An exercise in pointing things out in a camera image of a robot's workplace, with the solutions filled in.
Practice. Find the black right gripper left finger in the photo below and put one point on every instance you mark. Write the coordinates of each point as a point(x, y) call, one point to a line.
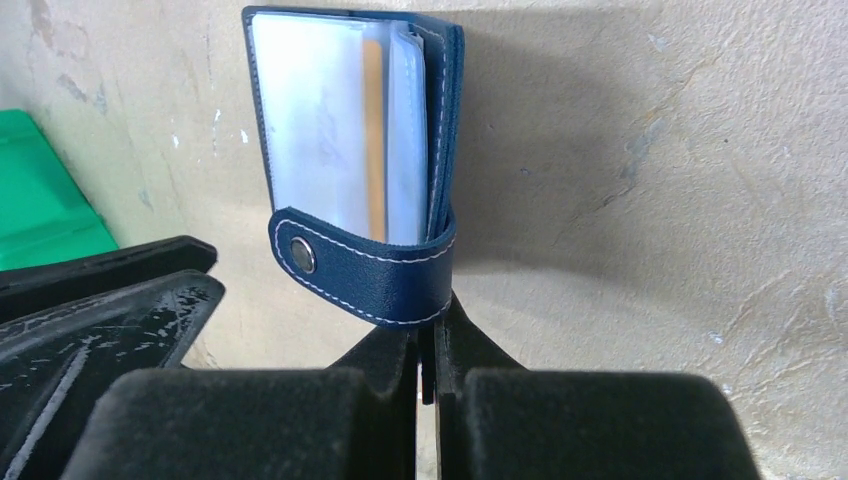
point(354, 419)

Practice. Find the blue leather card holder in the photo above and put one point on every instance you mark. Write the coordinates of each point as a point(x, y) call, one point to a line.
point(358, 116)

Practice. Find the green plastic bin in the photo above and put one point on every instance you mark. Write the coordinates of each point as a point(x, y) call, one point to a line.
point(45, 218)

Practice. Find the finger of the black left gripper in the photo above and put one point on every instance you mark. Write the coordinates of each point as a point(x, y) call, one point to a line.
point(70, 329)

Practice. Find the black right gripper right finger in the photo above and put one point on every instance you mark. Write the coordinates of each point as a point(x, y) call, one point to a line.
point(500, 420)

